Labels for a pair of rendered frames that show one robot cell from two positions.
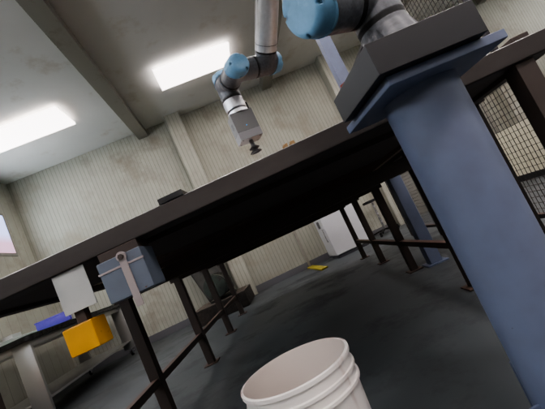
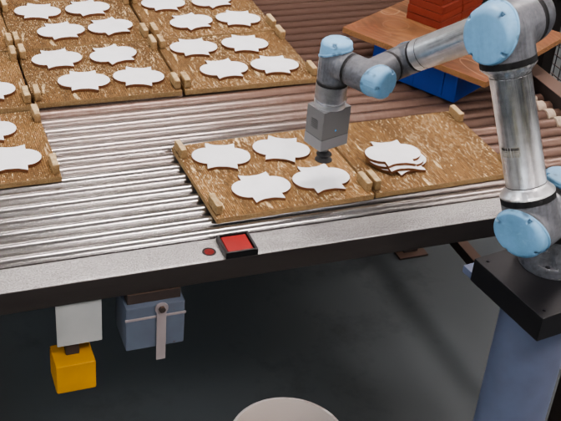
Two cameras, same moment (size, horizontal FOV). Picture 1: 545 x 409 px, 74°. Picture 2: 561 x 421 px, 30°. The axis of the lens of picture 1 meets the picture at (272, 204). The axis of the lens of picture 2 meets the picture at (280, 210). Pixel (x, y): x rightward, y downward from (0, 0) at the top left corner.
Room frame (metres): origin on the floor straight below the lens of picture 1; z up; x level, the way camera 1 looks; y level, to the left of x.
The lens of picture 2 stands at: (-0.74, 0.95, 2.27)
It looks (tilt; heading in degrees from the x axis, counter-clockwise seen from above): 33 degrees down; 336
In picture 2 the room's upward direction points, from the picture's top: 5 degrees clockwise
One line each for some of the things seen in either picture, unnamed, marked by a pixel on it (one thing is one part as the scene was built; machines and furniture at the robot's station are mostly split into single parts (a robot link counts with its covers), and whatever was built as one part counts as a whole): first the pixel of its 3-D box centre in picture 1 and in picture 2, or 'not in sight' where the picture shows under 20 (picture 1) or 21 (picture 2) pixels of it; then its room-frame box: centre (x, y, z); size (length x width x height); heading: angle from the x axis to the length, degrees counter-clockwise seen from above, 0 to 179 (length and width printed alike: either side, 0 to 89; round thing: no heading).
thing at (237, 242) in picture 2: not in sight; (236, 245); (1.07, 0.26, 0.92); 0.06 x 0.06 x 0.01; 0
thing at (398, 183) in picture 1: (370, 131); not in sight; (3.05, -1.00, 1.20); 0.17 x 0.17 x 2.40; 0
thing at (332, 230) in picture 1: (333, 217); not in sight; (6.68, -0.91, 0.67); 0.68 x 0.58 x 1.34; 97
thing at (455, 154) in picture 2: not in sight; (416, 151); (1.36, -0.34, 0.93); 0.41 x 0.35 x 0.02; 91
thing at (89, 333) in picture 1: (79, 309); (72, 339); (1.06, 0.64, 0.74); 0.09 x 0.08 x 0.24; 90
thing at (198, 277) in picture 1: (206, 264); not in sight; (6.15, 1.43, 0.85); 1.04 x 1.02 x 1.71; 97
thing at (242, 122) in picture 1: (244, 127); (325, 119); (1.28, -0.03, 1.10); 0.10 x 0.09 x 0.16; 17
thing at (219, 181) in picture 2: not in sight; (270, 172); (1.35, 0.08, 0.93); 0.41 x 0.35 x 0.02; 92
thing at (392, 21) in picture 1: (390, 41); (555, 242); (0.82, -0.41, 0.99); 0.15 x 0.15 x 0.10
